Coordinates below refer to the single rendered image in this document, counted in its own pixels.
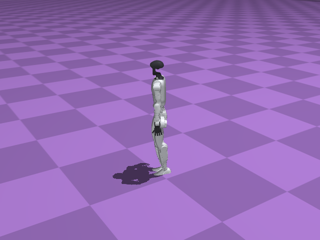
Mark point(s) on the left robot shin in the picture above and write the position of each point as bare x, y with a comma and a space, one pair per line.
163, 156

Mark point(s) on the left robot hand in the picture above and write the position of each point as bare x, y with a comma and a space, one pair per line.
157, 129

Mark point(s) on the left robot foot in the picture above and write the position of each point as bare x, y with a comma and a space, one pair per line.
161, 172

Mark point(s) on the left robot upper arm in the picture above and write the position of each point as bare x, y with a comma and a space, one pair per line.
157, 93

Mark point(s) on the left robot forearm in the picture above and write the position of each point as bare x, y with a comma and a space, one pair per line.
157, 112

